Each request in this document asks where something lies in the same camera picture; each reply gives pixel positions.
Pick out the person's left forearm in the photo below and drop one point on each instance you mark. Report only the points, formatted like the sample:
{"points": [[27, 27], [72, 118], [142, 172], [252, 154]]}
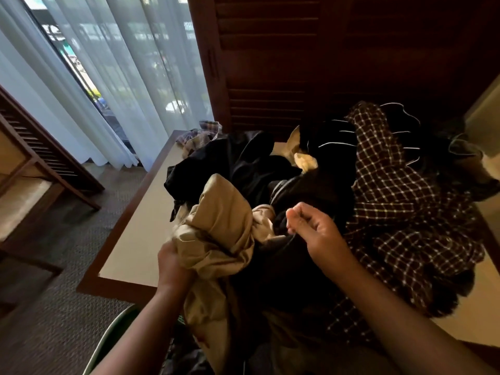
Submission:
{"points": [[144, 331]]}

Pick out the small cream cloth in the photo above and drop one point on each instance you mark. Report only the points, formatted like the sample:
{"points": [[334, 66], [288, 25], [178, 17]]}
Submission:
{"points": [[302, 160]]}

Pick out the green chair edge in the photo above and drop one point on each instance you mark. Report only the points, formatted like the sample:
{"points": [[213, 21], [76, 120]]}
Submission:
{"points": [[111, 339]]}

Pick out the white sheer curtain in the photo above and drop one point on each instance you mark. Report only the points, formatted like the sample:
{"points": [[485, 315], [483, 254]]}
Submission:
{"points": [[129, 74]]}

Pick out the dark grey garment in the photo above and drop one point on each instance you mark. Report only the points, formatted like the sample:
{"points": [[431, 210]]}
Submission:
{"points": [[461, 171]]}

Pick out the dark brown garment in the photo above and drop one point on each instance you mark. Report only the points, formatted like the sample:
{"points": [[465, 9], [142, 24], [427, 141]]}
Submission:
{"points": [[289, 273]]}

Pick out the grey plaid cloth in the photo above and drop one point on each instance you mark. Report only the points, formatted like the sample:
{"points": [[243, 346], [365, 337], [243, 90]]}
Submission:
{"points": [[200, 137]]}

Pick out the person's right hand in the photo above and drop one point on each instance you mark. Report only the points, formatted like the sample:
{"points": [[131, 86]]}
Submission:
{"points": [[322, 242]]}

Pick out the person's right thumb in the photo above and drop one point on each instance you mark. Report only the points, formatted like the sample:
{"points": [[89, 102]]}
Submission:
{"points": [[296, 226]]}

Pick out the shiny black jacket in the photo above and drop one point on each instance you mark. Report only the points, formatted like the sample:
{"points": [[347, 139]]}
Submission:
{"points": [[234, 163]]}

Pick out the beige garment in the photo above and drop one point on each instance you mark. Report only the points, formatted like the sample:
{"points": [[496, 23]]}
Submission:
{"points": [[218, 226]]}

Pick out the dark wooden louvered door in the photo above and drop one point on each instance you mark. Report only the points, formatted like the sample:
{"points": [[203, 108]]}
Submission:
{"points": [[273, 62]]}

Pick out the person's left hand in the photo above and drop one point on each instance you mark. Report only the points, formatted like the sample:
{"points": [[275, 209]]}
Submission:
{"points": [[171, 269]]}

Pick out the wooden slatted bench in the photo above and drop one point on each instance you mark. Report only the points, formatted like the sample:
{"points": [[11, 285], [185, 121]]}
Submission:
{"points": [[35, 163]]}

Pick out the person's right forearm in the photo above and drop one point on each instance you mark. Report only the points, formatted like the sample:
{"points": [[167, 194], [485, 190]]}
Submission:
{"points": [[398, 328]]}

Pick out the black garment with white piping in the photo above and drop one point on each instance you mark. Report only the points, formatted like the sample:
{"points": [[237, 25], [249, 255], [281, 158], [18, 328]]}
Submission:
{"points": [[332, 152]]}

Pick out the brown checked shirt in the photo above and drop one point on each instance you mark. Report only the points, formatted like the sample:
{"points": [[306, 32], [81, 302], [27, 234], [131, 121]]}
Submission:
{"points": [[394, 218]]}

